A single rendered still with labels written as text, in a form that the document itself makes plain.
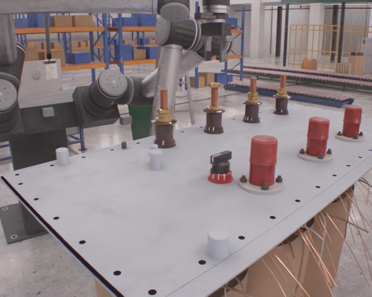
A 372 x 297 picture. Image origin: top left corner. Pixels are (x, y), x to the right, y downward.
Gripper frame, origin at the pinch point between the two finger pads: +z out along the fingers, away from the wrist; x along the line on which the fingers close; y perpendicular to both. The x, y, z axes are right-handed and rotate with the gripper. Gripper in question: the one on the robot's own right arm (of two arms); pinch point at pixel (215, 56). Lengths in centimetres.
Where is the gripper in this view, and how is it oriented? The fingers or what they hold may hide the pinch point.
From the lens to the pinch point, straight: 138.6
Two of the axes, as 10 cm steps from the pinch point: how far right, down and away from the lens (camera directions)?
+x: -5.8, -2.6, 7.8
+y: 8.2, -1.8, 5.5
